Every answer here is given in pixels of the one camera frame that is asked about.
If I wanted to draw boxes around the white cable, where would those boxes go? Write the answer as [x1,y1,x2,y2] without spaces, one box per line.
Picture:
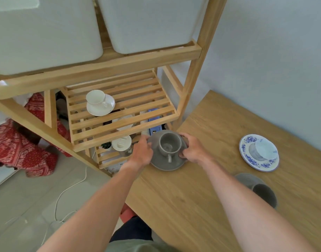
[41,152,96,246]

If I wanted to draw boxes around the grey saucer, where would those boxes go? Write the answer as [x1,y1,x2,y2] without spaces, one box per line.
[234,173,266,190]
[147,130,189,172]

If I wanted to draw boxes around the person's green shirt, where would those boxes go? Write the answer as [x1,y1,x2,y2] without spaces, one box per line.
[105,239,180,252]

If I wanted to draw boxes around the person's right forearm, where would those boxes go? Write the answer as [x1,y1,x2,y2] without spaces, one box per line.
[202,159,318,252]

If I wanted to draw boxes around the blue floral saucer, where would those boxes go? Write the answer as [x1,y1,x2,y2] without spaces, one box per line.
[239,134,280,172]

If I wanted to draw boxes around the stack of white cups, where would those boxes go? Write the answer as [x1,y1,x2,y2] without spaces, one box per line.
[139,111,150,136]

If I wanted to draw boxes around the person's dark trousers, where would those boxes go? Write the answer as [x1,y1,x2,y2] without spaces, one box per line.
[109,216,153,243]

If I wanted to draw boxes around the person's left forearm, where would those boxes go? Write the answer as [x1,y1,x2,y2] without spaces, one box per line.
[37,161,146,252]

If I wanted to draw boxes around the person's right hand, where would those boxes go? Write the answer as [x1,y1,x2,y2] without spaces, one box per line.
[178,133,213,169]

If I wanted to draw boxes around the white saucer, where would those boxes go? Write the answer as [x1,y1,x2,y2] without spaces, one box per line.
[86,94,116,117]

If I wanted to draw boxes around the red stool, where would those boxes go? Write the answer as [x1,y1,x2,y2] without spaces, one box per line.
[120,203,137,223]

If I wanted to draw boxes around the grey cup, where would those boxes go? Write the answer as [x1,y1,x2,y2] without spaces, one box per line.
[158,132,182,163]
[252,184,278,209]

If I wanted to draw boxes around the wooden shelf rack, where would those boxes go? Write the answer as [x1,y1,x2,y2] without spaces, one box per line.
[0,0,228,178]

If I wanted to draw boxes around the large white storage bin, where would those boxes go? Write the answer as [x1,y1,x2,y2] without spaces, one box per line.
[0,0,104,75]

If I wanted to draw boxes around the white lidded jar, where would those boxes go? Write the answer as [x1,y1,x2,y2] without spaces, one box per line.
[112,135,133,157]

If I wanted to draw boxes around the white bowl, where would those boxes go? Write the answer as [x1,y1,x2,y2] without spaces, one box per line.
[112,114,137,131]

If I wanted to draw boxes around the blue box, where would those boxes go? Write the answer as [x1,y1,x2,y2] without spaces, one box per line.
[147,108,163,136]

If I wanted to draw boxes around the person's left hand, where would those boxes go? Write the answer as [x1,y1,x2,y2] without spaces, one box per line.
[129,135,154,169]

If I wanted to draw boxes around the white blue-rimmed cup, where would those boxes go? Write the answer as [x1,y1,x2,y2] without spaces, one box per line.
[255,139,278,161]

